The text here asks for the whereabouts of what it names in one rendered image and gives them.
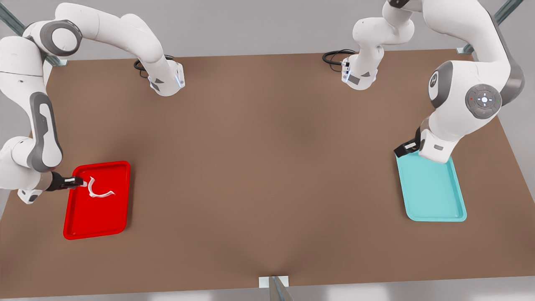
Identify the red plastic tray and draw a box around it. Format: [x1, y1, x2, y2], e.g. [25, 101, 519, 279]
[63, 161, 131, 241]

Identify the teal plastic tray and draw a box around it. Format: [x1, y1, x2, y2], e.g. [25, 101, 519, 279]
[395, 150, 468, 222]

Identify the white drainage pipe clamp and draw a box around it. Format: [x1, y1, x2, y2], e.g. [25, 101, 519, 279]
[87, 176, 116, 199]

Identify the silver frame post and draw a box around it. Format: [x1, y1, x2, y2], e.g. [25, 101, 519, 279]
[456, 0, 525, 55]
[259, 275, 294, 301]
[0, 8, 68, 67]

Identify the black cable loop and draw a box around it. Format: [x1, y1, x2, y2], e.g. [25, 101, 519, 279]
[134, 55, 175, 79]
[322, 49, 357, 73]

